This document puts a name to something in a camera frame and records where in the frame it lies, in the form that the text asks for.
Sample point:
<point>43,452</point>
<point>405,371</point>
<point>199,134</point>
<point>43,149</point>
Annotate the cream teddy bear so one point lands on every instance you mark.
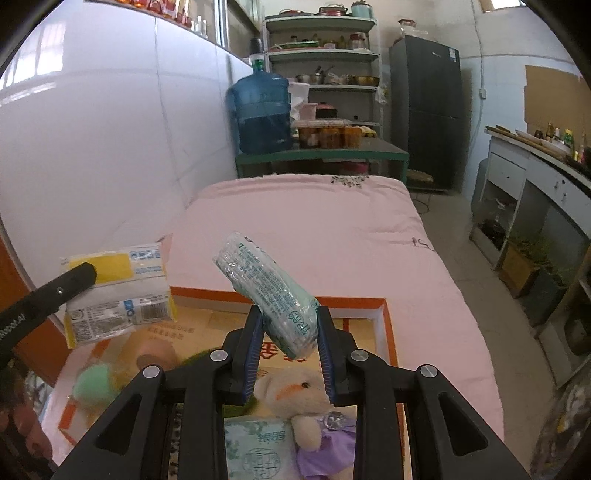
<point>286,392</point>

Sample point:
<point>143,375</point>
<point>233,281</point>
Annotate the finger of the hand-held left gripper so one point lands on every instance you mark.
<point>64,288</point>

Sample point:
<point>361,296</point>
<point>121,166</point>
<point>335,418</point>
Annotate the leopard print scarf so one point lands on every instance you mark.
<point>175,452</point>

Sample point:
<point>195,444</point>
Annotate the grey kitchen counter cabinet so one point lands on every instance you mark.
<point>508,175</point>

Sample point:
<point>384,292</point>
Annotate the green plush ball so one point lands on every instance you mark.
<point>94,385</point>

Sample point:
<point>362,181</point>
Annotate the leafy green plants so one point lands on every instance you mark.
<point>535,258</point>

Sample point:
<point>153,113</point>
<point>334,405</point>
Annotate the row of condiment bottles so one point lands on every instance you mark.
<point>563,141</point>

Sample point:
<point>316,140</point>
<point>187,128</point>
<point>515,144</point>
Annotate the orange-rimmed cardboard box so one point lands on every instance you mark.
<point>360,332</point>

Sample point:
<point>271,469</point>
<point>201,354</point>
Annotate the amber food jar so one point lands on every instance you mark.
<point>331,136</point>
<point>307,136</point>
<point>352,134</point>

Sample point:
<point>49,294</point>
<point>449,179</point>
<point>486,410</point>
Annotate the round woven basket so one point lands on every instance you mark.
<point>420,177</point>

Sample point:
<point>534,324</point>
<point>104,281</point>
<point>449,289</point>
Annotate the blue water jug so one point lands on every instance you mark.
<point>261,110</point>

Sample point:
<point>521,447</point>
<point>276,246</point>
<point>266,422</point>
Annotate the green low table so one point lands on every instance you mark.
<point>323,150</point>

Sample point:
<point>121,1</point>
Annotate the teal enamel pot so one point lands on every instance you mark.
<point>361,9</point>

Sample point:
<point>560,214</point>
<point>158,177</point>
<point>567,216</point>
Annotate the green metal shelf rack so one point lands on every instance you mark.
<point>323,55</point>

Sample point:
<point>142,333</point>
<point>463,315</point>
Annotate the green patterned tissue packet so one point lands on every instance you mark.
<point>258,447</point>
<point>268,286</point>

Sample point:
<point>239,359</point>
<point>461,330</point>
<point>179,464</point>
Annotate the dark grey refrigerator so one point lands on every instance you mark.
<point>427,115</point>

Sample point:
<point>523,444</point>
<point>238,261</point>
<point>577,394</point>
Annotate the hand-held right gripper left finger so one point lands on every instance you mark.
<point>253,369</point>

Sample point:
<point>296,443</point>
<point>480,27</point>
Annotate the white plastic container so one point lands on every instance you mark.
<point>298,99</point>

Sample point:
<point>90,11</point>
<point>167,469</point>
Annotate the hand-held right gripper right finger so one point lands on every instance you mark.
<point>325,364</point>

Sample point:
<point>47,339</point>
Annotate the row of red containers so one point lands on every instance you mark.
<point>157,7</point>

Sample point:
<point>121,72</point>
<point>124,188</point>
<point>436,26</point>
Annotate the cardboard wall sheets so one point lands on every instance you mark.
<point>554,97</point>

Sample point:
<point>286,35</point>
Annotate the yellow and white tissue pack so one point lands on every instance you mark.
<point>115,295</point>

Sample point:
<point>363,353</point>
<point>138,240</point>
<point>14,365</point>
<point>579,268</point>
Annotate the orange wooden panel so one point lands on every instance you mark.
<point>23,277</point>

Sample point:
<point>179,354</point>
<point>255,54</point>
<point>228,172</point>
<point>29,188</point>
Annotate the brass bowl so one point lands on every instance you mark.
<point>364,81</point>

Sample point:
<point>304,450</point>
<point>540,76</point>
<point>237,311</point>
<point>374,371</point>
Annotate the glass jar with red lid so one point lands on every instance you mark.
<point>408,26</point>

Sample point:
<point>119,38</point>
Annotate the dark cooking pot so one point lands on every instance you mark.
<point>579,337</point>

